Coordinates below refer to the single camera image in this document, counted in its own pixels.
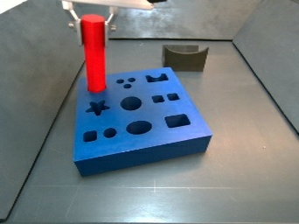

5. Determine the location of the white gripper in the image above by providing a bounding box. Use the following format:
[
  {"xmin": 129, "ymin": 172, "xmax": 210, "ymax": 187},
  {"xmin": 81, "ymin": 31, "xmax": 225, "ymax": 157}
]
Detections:
[{"xmin": 62, "ymin": 0, "xmax": 167, "ymax": 46}]

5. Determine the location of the red hexagon prism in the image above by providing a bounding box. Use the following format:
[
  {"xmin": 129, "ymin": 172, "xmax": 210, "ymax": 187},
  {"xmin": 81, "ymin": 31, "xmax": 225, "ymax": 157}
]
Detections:
[{"xmin": 81, "ymin": 14, "xmax": 107, "ymax": 93}]

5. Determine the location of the blue shape sorting board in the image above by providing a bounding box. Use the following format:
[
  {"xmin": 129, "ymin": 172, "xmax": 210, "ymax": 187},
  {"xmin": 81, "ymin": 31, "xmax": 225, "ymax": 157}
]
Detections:
[{"xmin": 74, "ymin": 67, "xmax": 213, "ymax": 176}]

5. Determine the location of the black curved holder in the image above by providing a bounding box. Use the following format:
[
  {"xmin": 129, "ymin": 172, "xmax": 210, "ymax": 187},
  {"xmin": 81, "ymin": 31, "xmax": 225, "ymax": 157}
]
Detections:
[{"xmin": 163, "ymin": 45, "xmax": 210, "ymax": 72}]

